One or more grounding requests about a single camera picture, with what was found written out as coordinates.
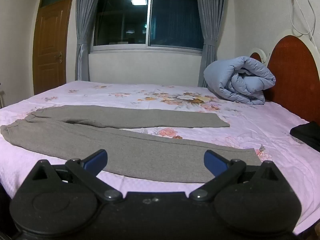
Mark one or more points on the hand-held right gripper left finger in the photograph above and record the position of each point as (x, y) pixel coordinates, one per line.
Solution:
(96, 159)

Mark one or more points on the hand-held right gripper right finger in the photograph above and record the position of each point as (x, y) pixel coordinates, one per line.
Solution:
(214, 161)

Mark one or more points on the grey pants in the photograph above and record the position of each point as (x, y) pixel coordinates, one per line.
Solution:
(140, 142)

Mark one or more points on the rolled light blue duvet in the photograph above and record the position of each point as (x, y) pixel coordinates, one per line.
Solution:
(240, 80)

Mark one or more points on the floral pink bed sheet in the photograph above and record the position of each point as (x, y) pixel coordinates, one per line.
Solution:
(155, 95)

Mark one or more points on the black cloth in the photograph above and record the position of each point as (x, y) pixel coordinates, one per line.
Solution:
(308, 135)

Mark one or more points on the red wooden headboard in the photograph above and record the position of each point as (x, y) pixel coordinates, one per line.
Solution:
(292, 75)

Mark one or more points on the brown wooden door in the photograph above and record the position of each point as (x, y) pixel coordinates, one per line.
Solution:
(51, 45)

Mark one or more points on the grey curtain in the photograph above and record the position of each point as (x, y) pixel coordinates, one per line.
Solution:
(208, 37)
(83, 30)

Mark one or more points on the sliding glass window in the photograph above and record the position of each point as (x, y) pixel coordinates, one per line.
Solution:
(150, 17)

